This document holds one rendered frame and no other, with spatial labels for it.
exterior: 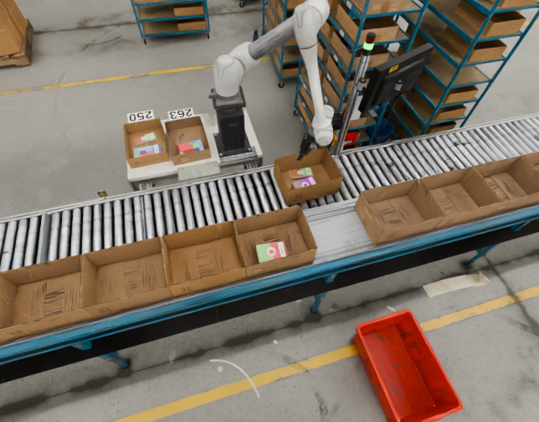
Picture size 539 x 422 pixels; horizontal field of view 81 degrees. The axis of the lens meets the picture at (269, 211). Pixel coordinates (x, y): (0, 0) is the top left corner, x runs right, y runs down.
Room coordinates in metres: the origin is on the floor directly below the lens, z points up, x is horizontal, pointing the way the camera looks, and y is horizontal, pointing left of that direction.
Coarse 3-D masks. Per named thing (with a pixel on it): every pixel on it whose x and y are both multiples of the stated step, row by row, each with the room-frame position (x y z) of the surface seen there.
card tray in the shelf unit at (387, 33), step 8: (344, 8) 2.68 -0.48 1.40; (336, 16) 2.65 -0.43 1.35; (344, 16) 2.53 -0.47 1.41; (384, 16) 2.57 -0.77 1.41; (344, 24) 2.51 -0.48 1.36; (352, 24) 2.39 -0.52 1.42; (368, 24) 2.57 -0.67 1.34; (376, 24) 2.58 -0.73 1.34; (384, 24) 2.54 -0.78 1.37; (392, 24) 2.45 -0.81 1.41; (352, 32) 2.37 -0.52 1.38; (368, 32) 2.30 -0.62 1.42; (376, 32) 2.32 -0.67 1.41; (384, 32) 2.34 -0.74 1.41; (392, 32) 2.36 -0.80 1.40; (360, 40) 2.29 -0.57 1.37; (376, 40) 2.33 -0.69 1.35; (384, 40) 2.35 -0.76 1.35
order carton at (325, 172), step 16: (288, 160) 1.56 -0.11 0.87; (304, 160) 1.61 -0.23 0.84; (320, 160) 1.66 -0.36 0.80; (288, 176) 1.51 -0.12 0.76; (320, 176) 1.53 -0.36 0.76; (336, 176) 1.46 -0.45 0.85; (288, 192) 1.26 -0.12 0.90; (304, 192) 1.30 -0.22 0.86; (320, 192) 1.34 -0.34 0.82; (336, 192) 1.39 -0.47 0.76
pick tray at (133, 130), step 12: (156, 120) 1.94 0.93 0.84; (132, 132) 1.87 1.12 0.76; (144, 132) 1.88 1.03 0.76; (156, 132) 1.89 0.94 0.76; (132, 144) 1.74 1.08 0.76; (144, 144) 1.75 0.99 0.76; (156, 144) 1.76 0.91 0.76; (132, 156) 1.62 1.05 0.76; (144, 156) 1.55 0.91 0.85; (156, 156) 1.57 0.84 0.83; (168, 156) 1.64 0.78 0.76
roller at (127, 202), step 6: (126, 198) 1.24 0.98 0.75; (126, 204) 1.19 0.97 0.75; (126, 210) 1.14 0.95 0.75; (126, 216) 1.10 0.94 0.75; (132, 216) 1.12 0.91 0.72; (126, 222) 1.05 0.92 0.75; (132, 222) 1.07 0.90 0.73; (126, 228) 1.01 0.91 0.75; (132, 228) 1.02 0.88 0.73; (126, 234) 0.96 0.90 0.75; (132, 234) 0.97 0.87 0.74; (126, 240) 0.92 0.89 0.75; (132, 240) 0.93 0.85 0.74
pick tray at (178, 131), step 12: (180, 120) 1.96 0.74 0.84; (192, 120) 1.99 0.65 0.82; (168, 132) 1.90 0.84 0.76; (180, 132) 1.90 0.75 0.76; (192, 132) 1.91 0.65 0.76; (204, 132) 1.85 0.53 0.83; (168, 144) 1.68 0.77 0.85; (204, 144) 1.79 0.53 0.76; (180, 156) 1.58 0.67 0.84; (192, 156) 1.61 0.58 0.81; (204, 156) 1.64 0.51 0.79
